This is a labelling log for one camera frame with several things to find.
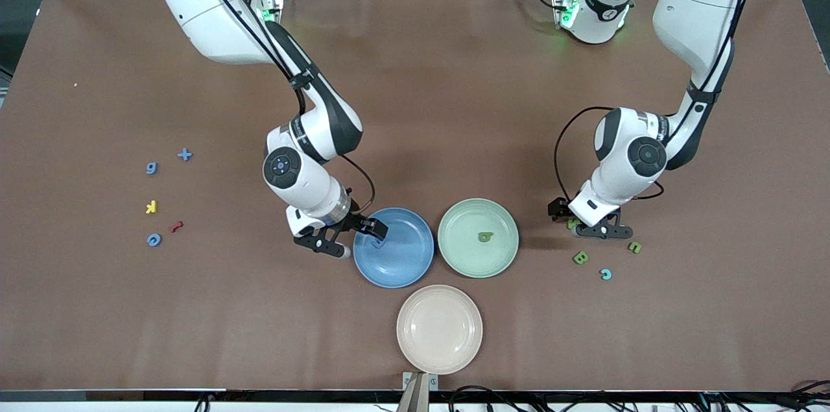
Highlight blue plate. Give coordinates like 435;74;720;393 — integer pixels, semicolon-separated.
353;207;435;289

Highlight green plate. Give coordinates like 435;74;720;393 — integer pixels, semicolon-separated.
437;198;520;279

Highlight beige plate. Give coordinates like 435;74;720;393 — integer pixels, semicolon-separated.
396;284;484;375

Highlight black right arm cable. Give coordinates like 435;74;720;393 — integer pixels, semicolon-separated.
185;0;376;215

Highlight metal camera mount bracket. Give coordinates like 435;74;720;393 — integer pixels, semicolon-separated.
397;371;439;412

